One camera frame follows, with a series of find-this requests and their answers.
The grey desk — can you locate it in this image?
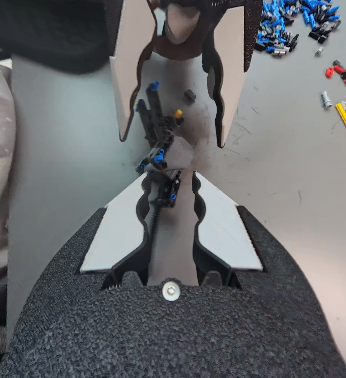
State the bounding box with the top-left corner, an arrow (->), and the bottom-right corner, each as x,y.
7,0 -> 346,378

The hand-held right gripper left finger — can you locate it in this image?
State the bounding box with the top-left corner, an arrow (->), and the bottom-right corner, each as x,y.
79,173 -> 151,273

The black toy brick assembly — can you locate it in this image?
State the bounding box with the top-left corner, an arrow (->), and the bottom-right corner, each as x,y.
135,80 -> 198,268

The pile of blue black pins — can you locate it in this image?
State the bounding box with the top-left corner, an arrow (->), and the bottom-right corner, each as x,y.
254,0 -> 342,57

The yellow toy beam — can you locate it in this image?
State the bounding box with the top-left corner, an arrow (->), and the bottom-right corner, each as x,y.
335,103 -> 346,131

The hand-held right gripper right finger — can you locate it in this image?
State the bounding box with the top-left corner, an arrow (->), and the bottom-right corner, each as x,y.
192,171 -> 264,272

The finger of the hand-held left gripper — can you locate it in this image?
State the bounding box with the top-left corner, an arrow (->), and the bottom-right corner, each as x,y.
202,5 -> 247,149
109,0 -> 159,143

